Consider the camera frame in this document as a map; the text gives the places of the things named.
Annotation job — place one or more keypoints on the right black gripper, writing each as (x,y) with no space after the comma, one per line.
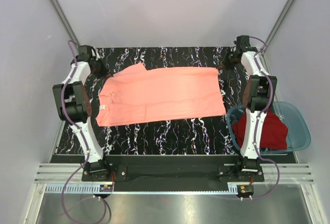
(222,66)

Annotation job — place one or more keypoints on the red t shirt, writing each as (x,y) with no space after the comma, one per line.
(274,132)

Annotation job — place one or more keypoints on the small controller board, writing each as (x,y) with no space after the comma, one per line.
(106,188)
(246,189)

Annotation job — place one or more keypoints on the pink t shirt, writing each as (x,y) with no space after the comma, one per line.
(137,95)

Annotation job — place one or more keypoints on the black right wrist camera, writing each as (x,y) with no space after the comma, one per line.
(243,43)

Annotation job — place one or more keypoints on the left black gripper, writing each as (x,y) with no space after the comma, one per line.
(104,69)

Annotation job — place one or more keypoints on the left aluminium frame post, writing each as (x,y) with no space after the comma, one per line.
(64,20)

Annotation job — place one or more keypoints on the right aluminium frame post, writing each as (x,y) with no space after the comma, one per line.
(282,15)

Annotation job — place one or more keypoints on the aluminium frame post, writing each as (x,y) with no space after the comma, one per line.
(282,15)
(64,20)

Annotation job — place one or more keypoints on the right small controller board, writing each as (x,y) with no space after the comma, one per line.
(246,189)

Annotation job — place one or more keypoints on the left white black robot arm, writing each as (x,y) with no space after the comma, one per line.
(74,107)

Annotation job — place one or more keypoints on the white slotted cable duct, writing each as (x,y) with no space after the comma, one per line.
(79,188)

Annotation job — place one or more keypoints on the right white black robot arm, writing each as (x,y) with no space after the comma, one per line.
(257,99)

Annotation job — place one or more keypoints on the aluminium rail profile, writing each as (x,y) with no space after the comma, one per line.
(287,173)

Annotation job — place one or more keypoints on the left small controller board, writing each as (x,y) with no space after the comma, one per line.
(106,188)

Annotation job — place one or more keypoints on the blue plastic basket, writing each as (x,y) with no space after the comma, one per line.
(298,137)

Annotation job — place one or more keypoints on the black marble pattern mat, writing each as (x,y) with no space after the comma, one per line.
(207,135)

